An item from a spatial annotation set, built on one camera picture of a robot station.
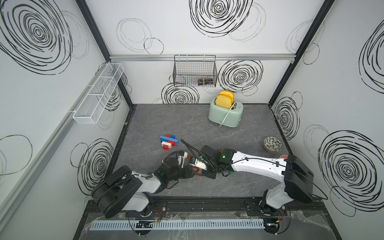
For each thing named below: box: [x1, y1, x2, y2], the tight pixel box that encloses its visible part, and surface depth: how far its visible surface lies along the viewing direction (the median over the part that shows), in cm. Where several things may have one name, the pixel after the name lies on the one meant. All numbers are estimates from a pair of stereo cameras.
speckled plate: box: [263, 136, 283, 153], surface depth 98 cm
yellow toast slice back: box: [219, 90, 235, 101], surface depth 99 cm
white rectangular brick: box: [161, 141, 172, 149], surface depth 97 cm
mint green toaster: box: [208, 98, 244, 128], surface depth 100 cm
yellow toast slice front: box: [215, 94, 233, 109], surface depth 98 cm
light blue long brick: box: [159, 135, 179, 145], surface depth 99 cm
